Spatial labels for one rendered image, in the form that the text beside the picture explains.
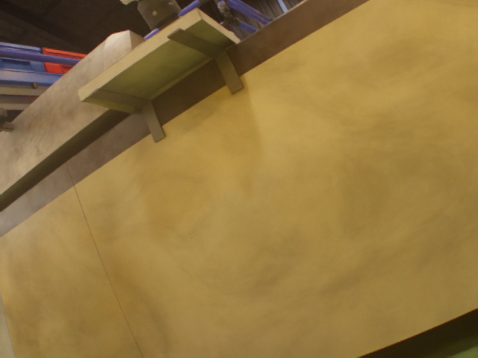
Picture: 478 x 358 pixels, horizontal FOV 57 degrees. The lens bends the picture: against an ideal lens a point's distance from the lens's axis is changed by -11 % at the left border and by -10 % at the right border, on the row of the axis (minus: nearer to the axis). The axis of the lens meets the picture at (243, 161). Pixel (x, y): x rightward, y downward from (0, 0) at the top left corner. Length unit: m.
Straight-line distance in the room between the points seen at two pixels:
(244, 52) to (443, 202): 0.49
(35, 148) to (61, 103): 0.15
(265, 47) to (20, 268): 0.92
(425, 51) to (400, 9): 0.09
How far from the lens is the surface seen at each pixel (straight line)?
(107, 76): 0.97
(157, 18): 1.18
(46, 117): 1.37
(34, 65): 1.77
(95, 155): 1.21
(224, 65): 1.02
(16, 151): 1.46
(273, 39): 1.00
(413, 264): 0.91
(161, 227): 1.09
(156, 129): 1.09
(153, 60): 1.01
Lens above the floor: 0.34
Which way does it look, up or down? 12 degrees up
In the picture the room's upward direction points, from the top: 24 degrees counter-clockwise
